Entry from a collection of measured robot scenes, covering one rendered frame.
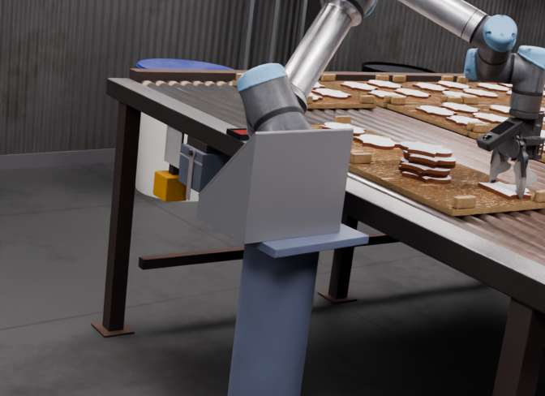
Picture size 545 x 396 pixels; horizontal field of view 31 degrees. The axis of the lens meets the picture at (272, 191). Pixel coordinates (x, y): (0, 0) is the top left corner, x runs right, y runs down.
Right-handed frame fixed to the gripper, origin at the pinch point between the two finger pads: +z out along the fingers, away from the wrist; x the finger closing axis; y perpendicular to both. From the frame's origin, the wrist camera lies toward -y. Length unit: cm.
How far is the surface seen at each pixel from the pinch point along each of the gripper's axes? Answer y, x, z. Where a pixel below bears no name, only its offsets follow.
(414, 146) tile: -14.0, 19.7, -6.4
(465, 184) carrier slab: -5.6, 7.8, 0.6
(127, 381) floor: -55, 100, 93
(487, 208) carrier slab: -13.8, -10.2, 0.9
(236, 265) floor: 31, 193, 95
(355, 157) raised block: -25.9, 28.2, -1.6
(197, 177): -45, 80, 18
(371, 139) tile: -6, 50, 0
